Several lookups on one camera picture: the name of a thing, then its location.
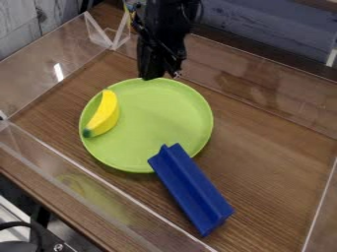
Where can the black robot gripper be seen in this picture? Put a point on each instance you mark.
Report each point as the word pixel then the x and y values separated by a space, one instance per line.
pixel 163 21

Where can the yellow toy banana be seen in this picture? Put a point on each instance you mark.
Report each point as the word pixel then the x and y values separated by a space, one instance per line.
pixel 106 116

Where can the green round plate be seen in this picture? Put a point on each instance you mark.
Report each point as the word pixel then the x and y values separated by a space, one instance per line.
pixel 163 112

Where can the blue plastic block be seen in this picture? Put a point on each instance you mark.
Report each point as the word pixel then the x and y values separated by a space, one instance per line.
pixel 191 189

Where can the clear acrylic enclosure wall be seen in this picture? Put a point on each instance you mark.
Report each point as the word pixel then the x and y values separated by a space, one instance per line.
pixel 270 158

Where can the black metal table bracket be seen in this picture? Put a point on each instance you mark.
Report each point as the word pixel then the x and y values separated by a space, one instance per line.
pixel 47 241

